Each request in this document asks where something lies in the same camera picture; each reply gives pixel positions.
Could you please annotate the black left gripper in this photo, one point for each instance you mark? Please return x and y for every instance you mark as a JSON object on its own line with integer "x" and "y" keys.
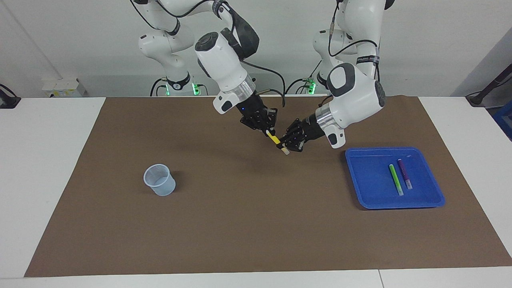
{"x": 314, "y": 128}

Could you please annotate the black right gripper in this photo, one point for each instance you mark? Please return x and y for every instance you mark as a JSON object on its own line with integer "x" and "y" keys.
{"x": 252, "y": 111}

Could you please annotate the yellow marker pen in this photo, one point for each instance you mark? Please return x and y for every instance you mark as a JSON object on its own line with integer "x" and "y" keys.
{"x": 274, "y": 138}

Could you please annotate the green marker pen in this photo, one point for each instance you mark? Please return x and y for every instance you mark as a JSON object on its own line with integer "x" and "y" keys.
{"x": 395, "y": 178}

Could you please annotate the purple marker pen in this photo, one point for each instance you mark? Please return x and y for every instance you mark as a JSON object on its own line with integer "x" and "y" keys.
{"x": 403, "y": 170}

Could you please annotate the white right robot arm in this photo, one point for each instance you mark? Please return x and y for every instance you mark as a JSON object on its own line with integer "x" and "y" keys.
{"x": 220, "y": 60}

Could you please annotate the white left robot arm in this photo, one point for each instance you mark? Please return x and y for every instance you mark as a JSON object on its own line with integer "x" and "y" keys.
{"x": 356, "y": 92}

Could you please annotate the brown table mat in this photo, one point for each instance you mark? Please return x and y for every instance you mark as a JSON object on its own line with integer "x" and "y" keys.
{"x": 256, "y": 224}

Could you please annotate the blue plastic tray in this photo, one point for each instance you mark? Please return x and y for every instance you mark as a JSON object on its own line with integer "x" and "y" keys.
{"x": 376, "y": 188}

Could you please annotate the translucent plastic cup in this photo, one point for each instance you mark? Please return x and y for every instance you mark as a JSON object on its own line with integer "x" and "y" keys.
{"x": 164, "y": 188}

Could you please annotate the black stand pole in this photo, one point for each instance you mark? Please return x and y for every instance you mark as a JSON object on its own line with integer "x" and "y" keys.
{"x": 478, "y": 98}

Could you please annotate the blue crate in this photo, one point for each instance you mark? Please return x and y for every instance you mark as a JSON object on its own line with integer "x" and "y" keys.
{"x": 504, "y": 120}

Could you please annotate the white wall box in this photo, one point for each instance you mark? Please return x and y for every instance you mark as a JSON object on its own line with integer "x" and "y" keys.
{"x": 64, "y": 88}

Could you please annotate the black clamp mount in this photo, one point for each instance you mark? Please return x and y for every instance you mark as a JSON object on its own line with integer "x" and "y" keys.
{"x": 8, "y": 102}

